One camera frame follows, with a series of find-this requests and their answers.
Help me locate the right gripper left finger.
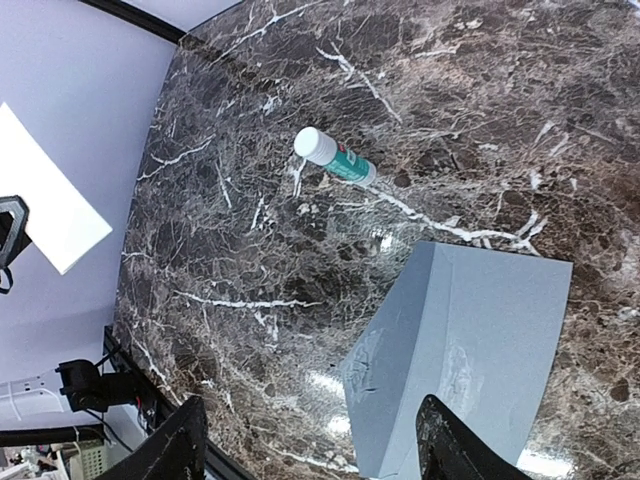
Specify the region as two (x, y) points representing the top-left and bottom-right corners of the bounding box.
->
(98, 396), (207, 480)

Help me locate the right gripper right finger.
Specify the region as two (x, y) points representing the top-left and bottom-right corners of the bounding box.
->
(416, 394), (530, 480)

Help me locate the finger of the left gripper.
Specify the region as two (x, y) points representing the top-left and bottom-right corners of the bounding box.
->
(1, 196), (31, 268)

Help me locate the beige letter paper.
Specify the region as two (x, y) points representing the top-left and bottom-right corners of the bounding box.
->
(1, 104), (112, 275)

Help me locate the grey envelope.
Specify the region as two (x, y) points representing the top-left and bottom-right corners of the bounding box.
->
(341, 241), (573, 479)

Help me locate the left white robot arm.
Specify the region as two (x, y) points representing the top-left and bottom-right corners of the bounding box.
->
(1, 196), (140, 427)

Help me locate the beige perforated basket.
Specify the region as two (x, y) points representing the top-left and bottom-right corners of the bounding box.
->
(48, 441), (111, 480)

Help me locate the green white glue stick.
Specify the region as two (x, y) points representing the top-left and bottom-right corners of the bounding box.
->
(294, 127), (377, 186)

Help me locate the black front rail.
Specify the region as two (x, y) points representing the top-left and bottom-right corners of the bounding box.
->
(102, 324), (361, 480)

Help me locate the left black frame post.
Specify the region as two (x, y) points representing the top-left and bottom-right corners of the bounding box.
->
(80, 0), (187, 44)

